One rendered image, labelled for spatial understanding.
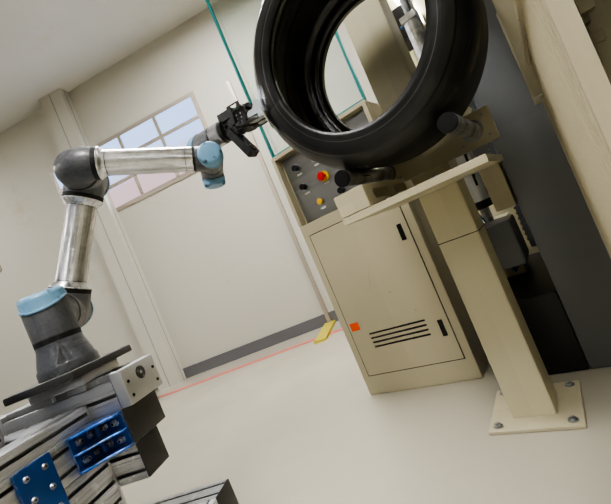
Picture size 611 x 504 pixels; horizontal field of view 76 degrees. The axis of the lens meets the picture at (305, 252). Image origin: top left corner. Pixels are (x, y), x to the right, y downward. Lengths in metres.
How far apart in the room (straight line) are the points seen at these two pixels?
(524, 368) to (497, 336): 0.12
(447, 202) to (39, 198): 5.17
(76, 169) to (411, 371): 1.53
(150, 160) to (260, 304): 3.31
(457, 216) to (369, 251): 0.59
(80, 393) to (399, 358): 1.30
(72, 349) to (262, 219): 3.31
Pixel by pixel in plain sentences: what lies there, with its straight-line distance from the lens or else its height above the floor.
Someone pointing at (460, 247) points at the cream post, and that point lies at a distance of 1.34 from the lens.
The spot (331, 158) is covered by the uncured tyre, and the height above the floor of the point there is 0.96.
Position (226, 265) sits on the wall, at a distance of 4.48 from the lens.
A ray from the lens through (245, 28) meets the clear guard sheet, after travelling 2.21.
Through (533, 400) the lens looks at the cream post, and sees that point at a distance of 1.49.
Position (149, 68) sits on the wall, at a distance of 5.17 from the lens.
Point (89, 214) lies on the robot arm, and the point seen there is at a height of 1.13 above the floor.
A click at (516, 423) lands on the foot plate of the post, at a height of 0.01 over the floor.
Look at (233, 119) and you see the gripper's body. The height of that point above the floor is 1.23.
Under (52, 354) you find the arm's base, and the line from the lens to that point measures 1.22.
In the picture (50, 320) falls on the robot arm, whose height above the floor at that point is 0.86.
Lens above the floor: 0.75
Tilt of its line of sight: 1 degrees up
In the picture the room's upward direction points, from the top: 23 degrees counter-clockwise
